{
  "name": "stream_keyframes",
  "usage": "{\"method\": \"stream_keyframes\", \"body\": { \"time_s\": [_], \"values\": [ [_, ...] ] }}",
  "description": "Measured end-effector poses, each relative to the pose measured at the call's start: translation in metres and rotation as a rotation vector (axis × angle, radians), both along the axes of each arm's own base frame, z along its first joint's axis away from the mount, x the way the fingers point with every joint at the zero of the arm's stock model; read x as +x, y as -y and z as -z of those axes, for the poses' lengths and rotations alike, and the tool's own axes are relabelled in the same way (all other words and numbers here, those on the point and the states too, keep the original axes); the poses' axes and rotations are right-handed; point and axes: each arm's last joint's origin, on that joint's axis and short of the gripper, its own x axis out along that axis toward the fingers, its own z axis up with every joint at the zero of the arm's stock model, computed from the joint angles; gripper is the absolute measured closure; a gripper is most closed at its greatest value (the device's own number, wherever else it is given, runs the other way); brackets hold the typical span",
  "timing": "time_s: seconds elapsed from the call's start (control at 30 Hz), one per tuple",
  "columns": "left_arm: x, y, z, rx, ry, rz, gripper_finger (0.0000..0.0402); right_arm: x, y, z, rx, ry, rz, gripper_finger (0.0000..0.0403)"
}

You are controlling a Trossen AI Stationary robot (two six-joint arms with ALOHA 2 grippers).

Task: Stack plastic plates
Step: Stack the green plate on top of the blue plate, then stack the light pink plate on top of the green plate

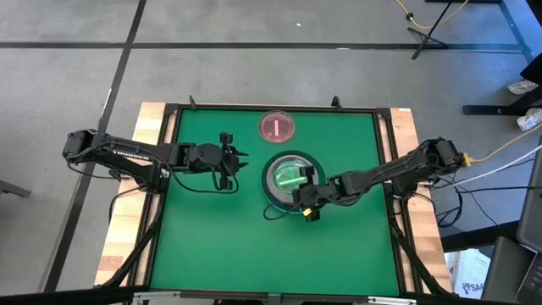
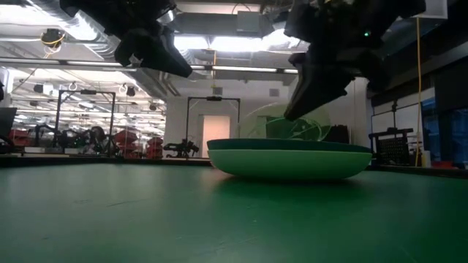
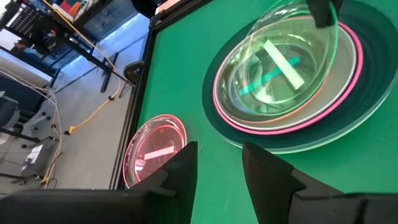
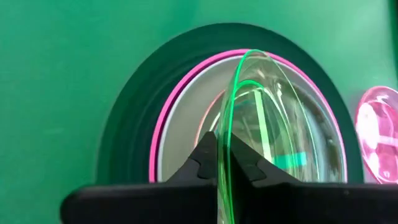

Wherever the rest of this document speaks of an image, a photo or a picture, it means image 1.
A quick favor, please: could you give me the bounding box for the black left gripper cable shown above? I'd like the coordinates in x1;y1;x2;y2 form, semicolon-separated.
170;168;239;196

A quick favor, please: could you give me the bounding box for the grey chair base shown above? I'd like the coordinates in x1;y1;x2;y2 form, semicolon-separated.
0;179;33;198

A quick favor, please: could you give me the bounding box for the red transparent plastic plate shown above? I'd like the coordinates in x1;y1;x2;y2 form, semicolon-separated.
257;108;297;144

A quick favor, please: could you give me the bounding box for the person's leg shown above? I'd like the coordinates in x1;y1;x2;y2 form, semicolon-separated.
519;51;542;86

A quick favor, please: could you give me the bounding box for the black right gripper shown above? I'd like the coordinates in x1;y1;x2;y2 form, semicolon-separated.
290;164;340;224

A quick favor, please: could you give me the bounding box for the white printed box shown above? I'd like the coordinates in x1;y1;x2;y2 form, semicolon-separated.
447;248;497;300

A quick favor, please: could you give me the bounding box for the black metal crossbar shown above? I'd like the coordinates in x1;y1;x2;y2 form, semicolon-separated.
0;285;542;305

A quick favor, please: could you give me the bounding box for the black floor cable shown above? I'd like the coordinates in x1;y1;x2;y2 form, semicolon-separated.
434;158;542;229

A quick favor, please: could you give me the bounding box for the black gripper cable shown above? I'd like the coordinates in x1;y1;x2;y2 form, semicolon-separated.
263;202;298;222
170;168;239;196

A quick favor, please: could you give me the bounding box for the black floor stand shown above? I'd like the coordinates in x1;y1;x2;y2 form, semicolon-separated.
406;0;453;61

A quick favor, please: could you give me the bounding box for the person's foot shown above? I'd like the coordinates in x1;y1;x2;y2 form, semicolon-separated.
516;106;542;132
506;78;540;96

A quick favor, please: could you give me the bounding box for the black desk frame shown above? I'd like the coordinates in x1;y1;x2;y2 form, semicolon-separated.
424;0;542;117

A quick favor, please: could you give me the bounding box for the large dark green plate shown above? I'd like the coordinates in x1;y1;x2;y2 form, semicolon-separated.
260;149;329;215

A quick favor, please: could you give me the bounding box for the green table mat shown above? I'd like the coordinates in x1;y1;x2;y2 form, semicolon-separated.
149;107;401;297

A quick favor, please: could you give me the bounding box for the yellow cable with plug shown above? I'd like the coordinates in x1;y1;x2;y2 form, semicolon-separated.
462;121;542;167

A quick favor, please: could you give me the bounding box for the black table frame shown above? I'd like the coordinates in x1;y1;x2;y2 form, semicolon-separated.
100;94;455;298

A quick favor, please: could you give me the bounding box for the dark grey laptop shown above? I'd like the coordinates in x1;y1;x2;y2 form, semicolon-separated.
479;235;542;305

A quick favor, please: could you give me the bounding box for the white cable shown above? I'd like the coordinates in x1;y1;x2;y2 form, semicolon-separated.
447;143;542;188

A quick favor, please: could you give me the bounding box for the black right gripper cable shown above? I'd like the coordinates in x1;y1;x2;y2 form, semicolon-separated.
263;202;298;222

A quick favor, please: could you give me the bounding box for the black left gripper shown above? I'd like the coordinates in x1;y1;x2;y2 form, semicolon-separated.
185;131;250;191

